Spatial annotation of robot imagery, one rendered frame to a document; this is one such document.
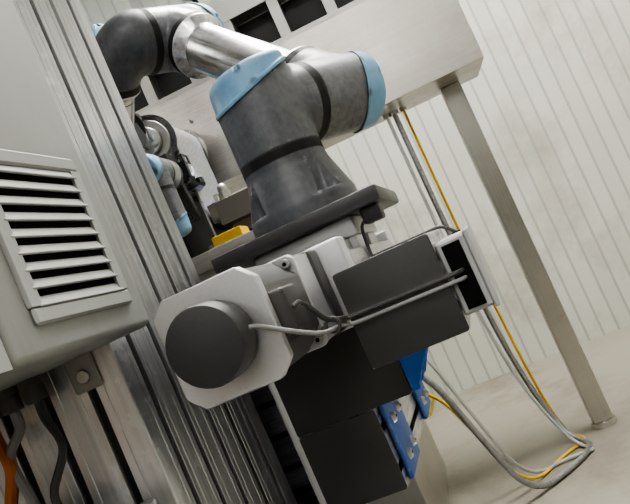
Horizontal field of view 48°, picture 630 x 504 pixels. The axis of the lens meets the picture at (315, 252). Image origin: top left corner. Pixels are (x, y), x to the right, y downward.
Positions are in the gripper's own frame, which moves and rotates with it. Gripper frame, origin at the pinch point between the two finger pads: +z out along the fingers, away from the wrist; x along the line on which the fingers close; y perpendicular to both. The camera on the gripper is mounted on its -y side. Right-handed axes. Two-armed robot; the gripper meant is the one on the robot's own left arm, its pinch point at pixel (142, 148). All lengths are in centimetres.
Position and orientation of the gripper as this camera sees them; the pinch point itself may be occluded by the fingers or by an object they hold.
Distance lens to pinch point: 185.2
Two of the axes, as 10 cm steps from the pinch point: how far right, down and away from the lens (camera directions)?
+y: -2.2, -7.2, 6.6
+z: 3.7, 5.7, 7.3
